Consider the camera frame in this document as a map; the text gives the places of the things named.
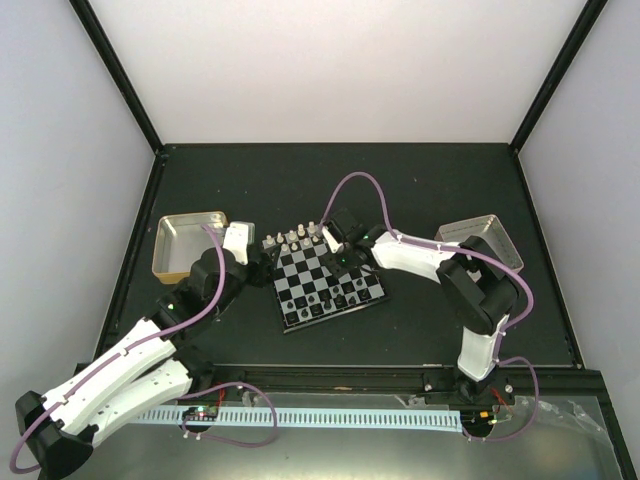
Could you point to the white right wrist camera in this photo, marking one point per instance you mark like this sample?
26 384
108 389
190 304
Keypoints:
334 245

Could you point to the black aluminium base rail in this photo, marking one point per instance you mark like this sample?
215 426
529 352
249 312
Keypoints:
439 385

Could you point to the pink rimmed metal tin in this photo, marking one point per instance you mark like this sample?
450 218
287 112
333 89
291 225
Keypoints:
490 229

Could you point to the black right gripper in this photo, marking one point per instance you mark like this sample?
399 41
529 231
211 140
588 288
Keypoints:
336 268

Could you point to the left black frame post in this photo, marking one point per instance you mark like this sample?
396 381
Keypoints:
89 20

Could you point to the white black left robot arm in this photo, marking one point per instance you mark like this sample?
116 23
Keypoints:
155 362

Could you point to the white slotted cable duct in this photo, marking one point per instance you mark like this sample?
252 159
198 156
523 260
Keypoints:
285 417

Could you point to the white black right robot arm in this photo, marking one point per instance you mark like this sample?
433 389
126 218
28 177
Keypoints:
482 295

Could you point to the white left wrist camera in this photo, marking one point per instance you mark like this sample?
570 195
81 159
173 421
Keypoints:
237 239

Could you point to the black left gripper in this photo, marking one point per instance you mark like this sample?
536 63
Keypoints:
264 267

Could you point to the black frame post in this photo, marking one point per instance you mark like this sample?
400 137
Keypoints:
89 20
582 27

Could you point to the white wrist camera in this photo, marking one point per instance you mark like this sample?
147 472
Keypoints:
334 245
237 239

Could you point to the black white chessboard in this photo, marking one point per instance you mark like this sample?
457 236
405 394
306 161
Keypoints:
300 273

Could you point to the gold rimmed metal tin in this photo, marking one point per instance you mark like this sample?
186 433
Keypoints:
180 241

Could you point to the right black frame post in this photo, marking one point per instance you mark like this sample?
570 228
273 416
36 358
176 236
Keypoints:
582 27

